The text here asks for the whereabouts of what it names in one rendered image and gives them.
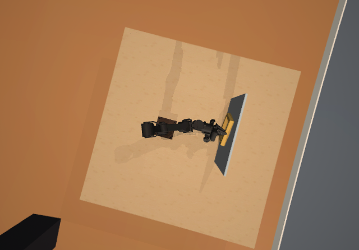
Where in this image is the brown picture frame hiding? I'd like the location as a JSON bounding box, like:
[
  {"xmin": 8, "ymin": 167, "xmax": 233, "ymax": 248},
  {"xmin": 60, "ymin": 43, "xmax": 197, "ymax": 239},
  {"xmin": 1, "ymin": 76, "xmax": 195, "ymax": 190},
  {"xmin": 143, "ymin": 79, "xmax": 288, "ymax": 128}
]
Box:
[{"xmin": 218, "ymin": 113, "xmax": 234, "ymax": 146}]

